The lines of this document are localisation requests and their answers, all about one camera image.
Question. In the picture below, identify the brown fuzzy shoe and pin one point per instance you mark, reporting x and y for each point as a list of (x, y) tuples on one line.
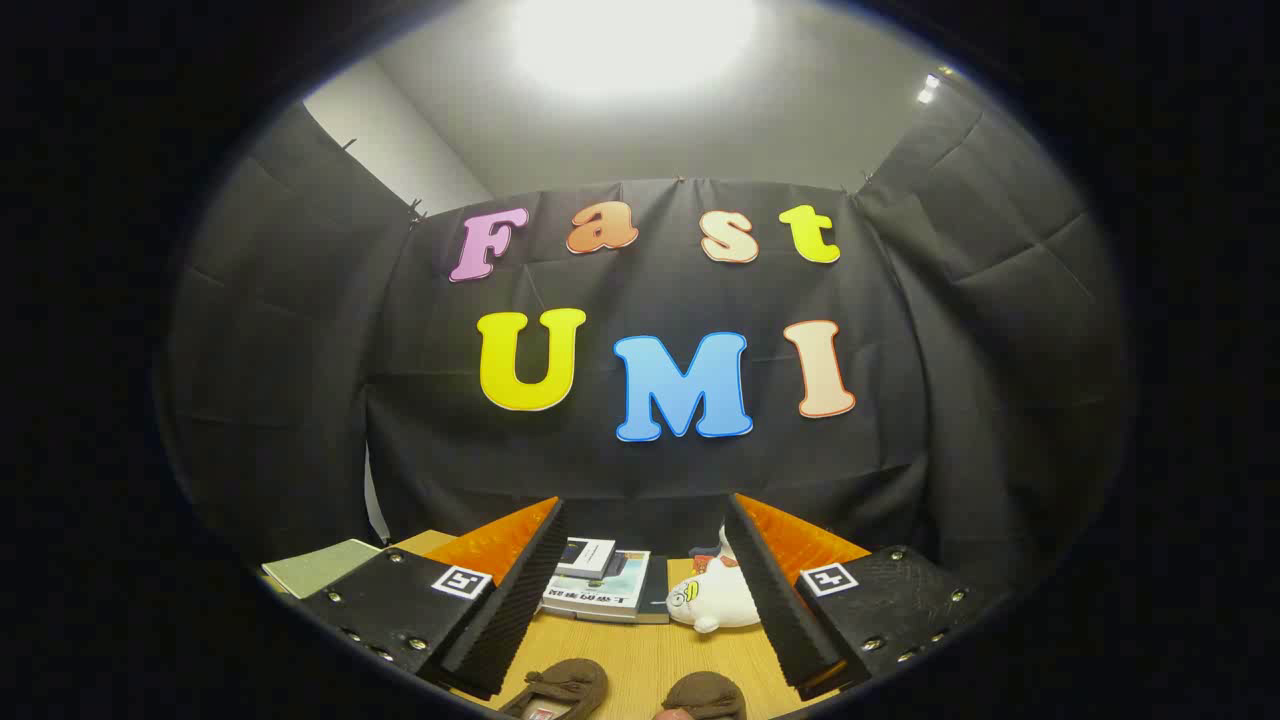
[(570, 682), (705, 692)]

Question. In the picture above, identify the ceiling light panel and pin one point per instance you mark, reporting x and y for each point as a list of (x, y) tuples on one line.
[(630, 40)]

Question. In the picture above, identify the small ceiling spotlight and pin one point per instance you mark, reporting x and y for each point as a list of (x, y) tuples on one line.
[(928, 90)]

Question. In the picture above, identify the white plush toy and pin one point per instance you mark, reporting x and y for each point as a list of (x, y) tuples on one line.
[(715, 600)]

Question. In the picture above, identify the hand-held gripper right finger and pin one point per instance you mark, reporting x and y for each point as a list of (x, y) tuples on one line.
[(785, 610)]

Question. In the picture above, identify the cream fabric storage box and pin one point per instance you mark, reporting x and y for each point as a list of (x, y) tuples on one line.
[(320, 568)]

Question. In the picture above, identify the sky blue cover book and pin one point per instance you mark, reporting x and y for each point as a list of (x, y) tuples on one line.
[(600, 595)]

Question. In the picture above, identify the white book dark photo cover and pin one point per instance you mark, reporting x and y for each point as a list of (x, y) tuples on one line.
[(585, 555)]

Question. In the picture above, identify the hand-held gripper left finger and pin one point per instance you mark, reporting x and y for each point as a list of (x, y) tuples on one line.
[(515, 610)]

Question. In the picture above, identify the penguin plush toy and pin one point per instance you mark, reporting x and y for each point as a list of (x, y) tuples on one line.
[(722, 545)]

